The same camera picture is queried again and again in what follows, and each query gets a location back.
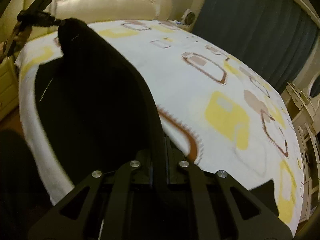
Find cream tufted leather headboard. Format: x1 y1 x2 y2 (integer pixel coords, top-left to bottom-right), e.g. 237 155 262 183
1 0 172 41

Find dark teal curtain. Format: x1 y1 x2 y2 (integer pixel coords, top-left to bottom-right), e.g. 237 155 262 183
193 0 319 93

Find white patterned bed sheet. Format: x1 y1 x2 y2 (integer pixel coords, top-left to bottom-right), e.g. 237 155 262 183
15 20 303 236

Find black pants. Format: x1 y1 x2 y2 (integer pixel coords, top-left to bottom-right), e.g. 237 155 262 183
35 17 280 217

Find person's left hand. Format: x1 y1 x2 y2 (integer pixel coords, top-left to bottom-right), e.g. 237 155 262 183
1 22 32 61

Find cream ornate dressing table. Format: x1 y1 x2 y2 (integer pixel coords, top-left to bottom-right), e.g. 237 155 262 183
281 74 319 223

